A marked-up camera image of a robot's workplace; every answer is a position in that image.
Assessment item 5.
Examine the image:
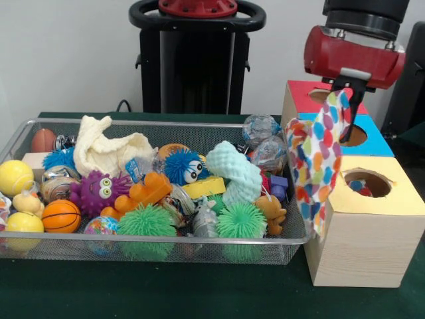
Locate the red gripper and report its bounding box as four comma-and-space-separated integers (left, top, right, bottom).
303, 25, 406, 144

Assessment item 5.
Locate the white cloth with big dots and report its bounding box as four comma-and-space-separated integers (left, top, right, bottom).
284, 88, 353, 240

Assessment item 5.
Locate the colourful polka dot cloth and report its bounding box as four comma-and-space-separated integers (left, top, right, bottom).
347, 178, 374, 197

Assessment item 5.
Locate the wooden box with three holes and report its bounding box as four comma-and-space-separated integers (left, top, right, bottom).
282, 80, 425, 288

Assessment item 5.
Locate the black monitor panel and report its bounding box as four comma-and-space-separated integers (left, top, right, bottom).
382, 22, 425, 137

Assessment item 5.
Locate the mint green foam cloth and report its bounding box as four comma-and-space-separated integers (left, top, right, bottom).
206, 140, 263, 207

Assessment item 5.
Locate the green spiky ball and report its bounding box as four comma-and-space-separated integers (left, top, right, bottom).
118, 203, 177, 261
216, 203, 268, 262

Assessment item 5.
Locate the blue spiky ball with eyes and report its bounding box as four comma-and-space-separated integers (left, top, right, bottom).
163, 148, 208, 187

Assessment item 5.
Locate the orange plastic toy block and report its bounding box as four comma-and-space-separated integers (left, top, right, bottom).
100, 171, 174, 222

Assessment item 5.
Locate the dark green table cloth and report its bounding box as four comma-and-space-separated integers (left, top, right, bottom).
0, 112, 425, 319

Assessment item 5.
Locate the cream knitted cloth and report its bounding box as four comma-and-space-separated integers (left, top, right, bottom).
73, 115, 155, 179

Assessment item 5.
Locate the purple furry monster toy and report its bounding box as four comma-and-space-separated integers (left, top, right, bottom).
69, 170, 131, 219

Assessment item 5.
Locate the orange toy basketball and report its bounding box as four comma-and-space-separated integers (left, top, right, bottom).
42, 199, 82, 233

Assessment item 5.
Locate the yellow ball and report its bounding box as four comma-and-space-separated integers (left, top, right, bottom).
5, 212, 44, 252
0, 160, 35, 197

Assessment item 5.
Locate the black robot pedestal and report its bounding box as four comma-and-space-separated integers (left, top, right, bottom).
129, 0, 266, 115

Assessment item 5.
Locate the wire mesh bin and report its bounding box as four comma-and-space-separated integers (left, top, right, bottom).
0, 118, 314, 265

